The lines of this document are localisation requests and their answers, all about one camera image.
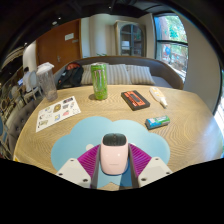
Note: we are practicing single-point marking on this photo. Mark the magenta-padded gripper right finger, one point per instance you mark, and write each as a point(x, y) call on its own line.
point(155, 170)

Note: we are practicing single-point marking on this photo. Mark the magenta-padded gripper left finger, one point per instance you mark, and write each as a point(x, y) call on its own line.
point(71, 170)

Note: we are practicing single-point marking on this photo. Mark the pink computer mouse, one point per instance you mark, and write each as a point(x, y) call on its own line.
point(114, 156)

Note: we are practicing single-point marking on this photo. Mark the blue cloud-shaped mouse pad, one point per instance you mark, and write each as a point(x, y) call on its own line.
point(90, 130)

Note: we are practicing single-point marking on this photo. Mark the small blue-green pack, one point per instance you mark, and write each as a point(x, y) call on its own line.
point(157, 122)

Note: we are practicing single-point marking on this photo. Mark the white sticker sheet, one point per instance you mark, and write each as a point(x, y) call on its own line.
point(56, 113)

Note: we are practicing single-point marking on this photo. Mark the black box with red insert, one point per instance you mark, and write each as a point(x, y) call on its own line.
point(135, 100)

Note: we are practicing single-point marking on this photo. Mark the white tube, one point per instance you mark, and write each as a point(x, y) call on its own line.
point(157, 96)

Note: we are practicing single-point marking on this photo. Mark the clear shaker bottle white lid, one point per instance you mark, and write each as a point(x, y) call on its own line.
point(47, 83)

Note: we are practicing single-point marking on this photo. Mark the green drink can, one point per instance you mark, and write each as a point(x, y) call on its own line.
point(99, 81)

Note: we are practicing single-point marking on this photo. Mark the black backpack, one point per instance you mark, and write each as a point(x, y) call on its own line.
point(70, 76)

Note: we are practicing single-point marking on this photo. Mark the white dining chair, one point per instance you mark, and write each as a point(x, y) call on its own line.
point(34, 83)

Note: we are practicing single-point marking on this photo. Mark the grey curved sofa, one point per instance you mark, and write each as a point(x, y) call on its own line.
point(163, 75)

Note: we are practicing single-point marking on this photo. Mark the striped cushion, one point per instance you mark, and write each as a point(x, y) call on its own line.
point(86, 75)
point(141, 75)
point(118, 75)

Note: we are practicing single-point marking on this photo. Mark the person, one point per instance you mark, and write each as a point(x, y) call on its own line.
point(26, 78)

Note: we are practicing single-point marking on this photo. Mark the black-framed window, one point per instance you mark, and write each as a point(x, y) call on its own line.
point(171, 46)

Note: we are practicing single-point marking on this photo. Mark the wooden door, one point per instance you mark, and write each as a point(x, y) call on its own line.
point(56, 46)

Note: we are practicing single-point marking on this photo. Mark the arched glass-door cabinet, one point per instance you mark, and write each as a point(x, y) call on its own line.
point(131, 38)

